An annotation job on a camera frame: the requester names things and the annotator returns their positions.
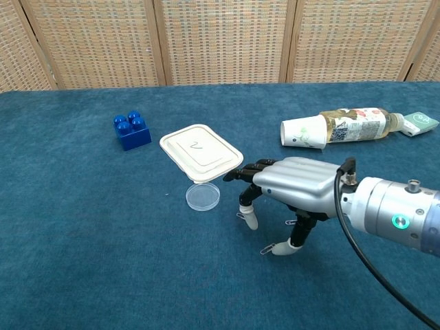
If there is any clear round plastic lid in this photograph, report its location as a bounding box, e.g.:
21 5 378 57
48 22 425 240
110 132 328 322
186 181 221 212

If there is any blue carpet table cover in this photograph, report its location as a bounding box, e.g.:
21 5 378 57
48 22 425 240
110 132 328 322
0 80 440 330

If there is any woven wooden folding screen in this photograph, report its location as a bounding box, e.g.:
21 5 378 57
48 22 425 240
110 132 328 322
0 0 440 93

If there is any green and white packet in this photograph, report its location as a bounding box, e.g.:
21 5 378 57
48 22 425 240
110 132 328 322
400 111 440 138

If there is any labelled tea drink bottle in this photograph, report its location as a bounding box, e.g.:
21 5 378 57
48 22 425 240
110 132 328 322
319 107 406 144

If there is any white rectangular container lid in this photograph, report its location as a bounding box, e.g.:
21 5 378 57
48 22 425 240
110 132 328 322
159 124 245 183

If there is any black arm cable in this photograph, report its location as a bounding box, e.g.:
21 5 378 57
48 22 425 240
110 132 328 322
333 157 440 330

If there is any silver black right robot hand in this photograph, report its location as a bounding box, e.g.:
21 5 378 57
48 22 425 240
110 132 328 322
222 157 344 257

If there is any white floral paper cup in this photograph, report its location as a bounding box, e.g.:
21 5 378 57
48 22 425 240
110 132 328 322
280 115 327 150

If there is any blue toy building block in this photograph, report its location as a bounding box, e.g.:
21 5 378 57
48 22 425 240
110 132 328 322
113 110 153 152

